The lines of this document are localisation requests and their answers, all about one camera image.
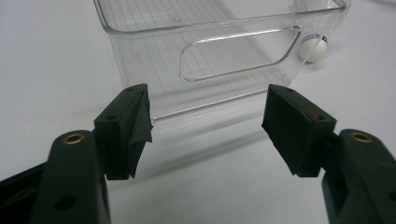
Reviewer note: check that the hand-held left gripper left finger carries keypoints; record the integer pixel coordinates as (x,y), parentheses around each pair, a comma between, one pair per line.
(118,140)

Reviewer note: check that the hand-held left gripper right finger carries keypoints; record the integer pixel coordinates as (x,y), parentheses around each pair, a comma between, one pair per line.
(292,133)

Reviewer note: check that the white shuttlecock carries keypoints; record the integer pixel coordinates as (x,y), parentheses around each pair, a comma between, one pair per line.
(313,51)

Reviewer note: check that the clear plastic container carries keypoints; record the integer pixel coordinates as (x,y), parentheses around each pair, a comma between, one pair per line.
(155,62)

